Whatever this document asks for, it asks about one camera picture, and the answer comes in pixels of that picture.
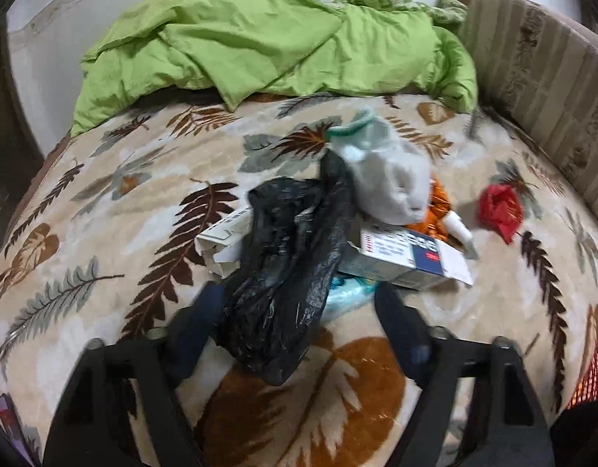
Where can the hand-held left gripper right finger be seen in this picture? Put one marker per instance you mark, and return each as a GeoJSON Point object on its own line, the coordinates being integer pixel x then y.
{"type": "Point", "coordinates": [401, 326]}

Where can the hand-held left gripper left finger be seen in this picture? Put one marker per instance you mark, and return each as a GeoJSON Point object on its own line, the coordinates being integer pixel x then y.
{"type": "Point", "coordinates": [199, 326]}

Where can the teal plastic wrapper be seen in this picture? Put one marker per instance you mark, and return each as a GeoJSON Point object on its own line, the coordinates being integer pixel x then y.
{"type": "Point", "coordinates": [350, 296]}

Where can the white box with blue label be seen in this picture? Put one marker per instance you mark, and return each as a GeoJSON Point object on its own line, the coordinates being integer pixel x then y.
{"type": "Point", "coordinates": [401, 258]}

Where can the black plastic bag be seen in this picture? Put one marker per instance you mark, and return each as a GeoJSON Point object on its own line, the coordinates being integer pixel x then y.
{"type": "Point", "coordinates": [279, 277]}

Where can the white plastic bag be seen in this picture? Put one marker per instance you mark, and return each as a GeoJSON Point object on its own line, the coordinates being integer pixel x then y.
{"type": "Point", "coordinates": [391, 180]}

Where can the red mesh basket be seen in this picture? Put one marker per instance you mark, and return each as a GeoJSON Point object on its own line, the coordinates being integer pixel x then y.
{"type": "Point", "coordinates": [593, 374]}

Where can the leaf print blanket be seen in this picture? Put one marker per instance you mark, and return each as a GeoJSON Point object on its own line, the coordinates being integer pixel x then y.
{"type": "Point", "coordinates": [133, 233]}

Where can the small white tube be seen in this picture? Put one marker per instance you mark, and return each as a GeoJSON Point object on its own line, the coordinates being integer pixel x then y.
{"type": "Point", "coordinates": [459, 228]}

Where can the orange wrapper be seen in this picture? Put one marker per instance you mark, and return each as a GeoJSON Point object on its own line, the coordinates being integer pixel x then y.
{"type": "Point", "coordinates": [437, 204]}

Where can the red plastic wrapper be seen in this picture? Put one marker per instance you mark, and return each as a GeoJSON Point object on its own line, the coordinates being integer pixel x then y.
{"type": "Point", "coordinates": [500, 209]}

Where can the green quilt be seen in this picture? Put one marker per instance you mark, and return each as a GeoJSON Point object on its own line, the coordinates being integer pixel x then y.
{"type": "Point", "coordinates": [260, 44]}

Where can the striped beige pillow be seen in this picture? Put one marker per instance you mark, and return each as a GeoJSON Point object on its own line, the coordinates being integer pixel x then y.
{"type": "Point", "coordinates": [542, 73]}

